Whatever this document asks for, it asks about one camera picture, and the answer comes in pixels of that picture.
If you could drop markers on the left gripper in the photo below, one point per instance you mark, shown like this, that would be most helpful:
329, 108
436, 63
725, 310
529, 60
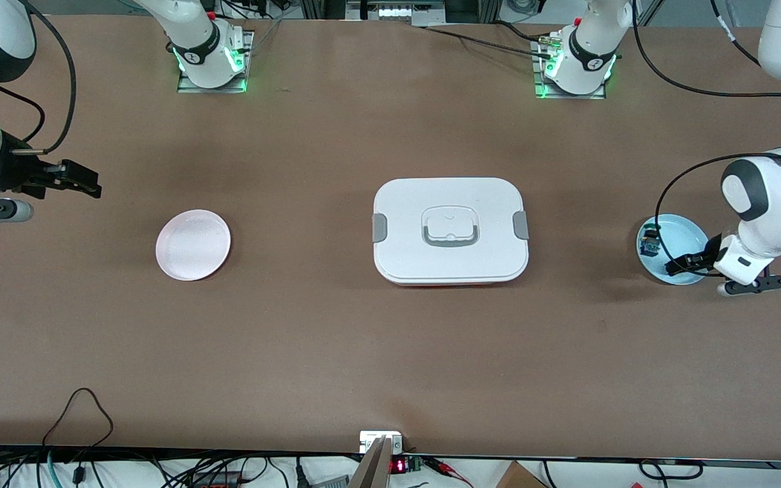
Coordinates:
697, 259

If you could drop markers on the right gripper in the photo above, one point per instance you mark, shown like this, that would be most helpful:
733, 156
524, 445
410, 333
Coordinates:
16, 174

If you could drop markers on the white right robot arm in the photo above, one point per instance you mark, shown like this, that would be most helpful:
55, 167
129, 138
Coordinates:
194, 34

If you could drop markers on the light blue round plate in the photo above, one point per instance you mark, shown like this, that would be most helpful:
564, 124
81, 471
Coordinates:
685, 237

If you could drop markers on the pink round plate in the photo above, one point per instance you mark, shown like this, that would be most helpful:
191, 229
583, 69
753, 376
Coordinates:
192, 245

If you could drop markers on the white lunch box grey latches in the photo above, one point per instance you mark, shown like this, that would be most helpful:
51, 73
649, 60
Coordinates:
451, 261

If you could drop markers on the brown cardboard box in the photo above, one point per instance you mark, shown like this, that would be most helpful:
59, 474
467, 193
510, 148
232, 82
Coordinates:
519, 478

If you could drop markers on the red LED display module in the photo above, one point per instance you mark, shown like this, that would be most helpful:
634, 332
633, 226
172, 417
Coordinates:
398, 466

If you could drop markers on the white socket block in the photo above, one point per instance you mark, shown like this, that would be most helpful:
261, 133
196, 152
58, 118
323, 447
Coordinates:
370, 440

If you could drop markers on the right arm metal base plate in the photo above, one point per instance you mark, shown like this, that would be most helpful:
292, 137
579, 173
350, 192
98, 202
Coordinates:
245, 68

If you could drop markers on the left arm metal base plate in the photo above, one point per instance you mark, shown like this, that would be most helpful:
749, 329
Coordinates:
541, 91

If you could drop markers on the aluminium rail with sockets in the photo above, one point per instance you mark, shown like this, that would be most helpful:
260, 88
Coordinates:
397, 12

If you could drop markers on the grey camera mount bar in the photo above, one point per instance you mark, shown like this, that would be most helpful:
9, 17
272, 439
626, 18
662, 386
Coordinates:
373, 471

